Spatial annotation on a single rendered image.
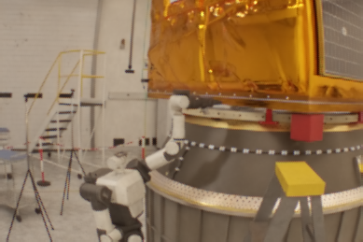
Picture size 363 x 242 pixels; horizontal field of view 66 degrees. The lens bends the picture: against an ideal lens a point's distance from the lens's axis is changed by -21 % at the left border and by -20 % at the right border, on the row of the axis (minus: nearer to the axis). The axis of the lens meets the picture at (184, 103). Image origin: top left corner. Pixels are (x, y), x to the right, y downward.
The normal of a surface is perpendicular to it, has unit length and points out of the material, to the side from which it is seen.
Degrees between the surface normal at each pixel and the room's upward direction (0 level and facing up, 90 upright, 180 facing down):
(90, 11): 90
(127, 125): 90
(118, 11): 90
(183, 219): 90
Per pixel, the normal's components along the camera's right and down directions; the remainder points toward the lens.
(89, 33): 0.52, 0.05
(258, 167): -0.32, -0.44
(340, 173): 0.19, -0.43
